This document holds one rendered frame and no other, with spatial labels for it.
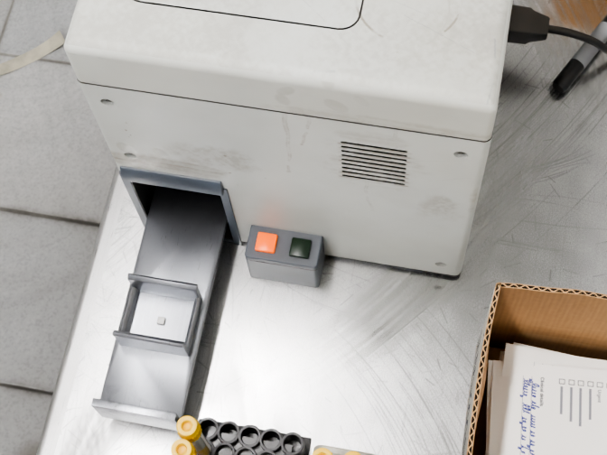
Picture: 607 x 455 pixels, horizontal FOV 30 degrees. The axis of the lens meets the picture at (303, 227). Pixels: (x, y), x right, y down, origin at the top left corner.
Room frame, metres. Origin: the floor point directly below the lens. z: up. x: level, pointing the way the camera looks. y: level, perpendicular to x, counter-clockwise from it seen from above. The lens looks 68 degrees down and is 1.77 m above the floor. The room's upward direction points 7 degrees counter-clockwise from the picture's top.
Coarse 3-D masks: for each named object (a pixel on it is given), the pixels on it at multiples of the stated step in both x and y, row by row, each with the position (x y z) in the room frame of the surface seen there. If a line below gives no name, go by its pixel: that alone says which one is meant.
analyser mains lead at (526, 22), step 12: (516, 12) 0.52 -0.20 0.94; (528, 12) 0.52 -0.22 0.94; (516, 24) 0.51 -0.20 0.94; (528, 24) 0.51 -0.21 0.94; (540, 24) 0.51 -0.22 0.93; (516, 36) 0.50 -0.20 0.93; (528, 36) 0.50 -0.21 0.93; (540, 36) 0.50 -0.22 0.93; (576, 36) 0.49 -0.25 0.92; (588, 36) 0.50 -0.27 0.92; (600, 48) 0.49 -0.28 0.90
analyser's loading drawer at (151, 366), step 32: (160, 192) 0.40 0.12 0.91; (192, 192) 0.40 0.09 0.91; (160, 224) 0.37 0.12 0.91; (192, 224) 0.37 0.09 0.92; (224, 224) 0.37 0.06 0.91; (160, 256) 0.34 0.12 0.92; (192, 256) 0.34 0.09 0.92; (160, 288) 0.31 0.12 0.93; (192, 288) 0.30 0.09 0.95; (128, 320) 0.29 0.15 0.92; (192, 320) 0.28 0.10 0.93; (128, 352) 0.27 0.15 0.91; (160, 352) 0.26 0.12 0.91; (192, 352) 0.26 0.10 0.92; (128, 384) 0.24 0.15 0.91; (160, 384) 0.24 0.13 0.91; (128, 416) 0.22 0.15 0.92; (160, 416) 0.21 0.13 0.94
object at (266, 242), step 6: (258, 234) 0.35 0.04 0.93; (264, 234) 0.35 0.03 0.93; (270, 234) 0.35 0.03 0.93; (258, 240) 0.34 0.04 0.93; (264, 240) 0.34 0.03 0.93; (270, 240) 0.34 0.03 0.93; (276, 240) 0.34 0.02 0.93; (258, 246) 0.34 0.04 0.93; (264, 246) 0.34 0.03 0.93; (270, 246) 0.34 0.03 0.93; (270, 252) 0.33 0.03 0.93
